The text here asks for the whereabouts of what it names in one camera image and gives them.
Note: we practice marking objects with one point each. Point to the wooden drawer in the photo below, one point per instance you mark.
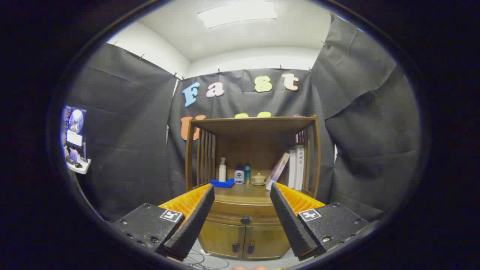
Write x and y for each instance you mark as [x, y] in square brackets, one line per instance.
[243, 210]

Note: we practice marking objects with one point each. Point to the wooden countertop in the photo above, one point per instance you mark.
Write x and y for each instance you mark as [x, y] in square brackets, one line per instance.
[243, 193]

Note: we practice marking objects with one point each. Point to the wooden cabinet door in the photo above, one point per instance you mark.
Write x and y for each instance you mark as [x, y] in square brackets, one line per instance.
[266, 242]
[221, 238]

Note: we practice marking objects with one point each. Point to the beige lidded teacup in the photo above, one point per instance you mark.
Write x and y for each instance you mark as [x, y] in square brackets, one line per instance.
[258, 180]

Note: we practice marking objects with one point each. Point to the white lotion bottle blue cap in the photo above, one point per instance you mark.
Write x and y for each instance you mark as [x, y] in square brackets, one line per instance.
[239, 177]

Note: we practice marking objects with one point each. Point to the blue folded cloth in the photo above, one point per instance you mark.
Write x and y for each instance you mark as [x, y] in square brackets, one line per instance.
[222, 183]

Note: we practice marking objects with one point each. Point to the white pump bottle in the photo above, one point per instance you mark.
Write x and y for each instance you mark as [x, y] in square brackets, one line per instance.
[222, 174]

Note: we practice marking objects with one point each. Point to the pink purple book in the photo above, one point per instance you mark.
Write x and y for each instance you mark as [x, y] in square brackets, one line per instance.
[277, 172]

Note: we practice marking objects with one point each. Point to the teal cylindrical bottle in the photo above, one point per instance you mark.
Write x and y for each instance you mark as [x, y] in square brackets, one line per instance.
[247, 174]

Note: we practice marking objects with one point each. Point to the wooden cabinet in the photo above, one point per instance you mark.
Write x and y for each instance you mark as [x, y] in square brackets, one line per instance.
[255, 125]

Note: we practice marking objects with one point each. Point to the blue printed poster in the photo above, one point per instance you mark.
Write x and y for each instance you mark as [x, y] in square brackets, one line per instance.
[77, 120]

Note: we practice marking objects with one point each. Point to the white book black lettering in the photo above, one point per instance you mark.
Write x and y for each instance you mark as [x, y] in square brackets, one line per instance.
[299, 168]

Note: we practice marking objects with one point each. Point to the patterned cover white book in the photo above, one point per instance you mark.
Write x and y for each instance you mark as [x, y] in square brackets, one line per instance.
[291, 170]

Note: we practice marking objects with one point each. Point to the ceiling light panel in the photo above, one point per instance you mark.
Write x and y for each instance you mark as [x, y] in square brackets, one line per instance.
[236, 14]

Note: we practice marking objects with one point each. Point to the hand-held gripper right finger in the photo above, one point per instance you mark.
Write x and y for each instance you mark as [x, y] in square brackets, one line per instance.
[290, 225]

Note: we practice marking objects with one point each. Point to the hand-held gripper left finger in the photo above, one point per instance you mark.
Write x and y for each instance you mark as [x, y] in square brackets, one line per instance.
[195, 221]

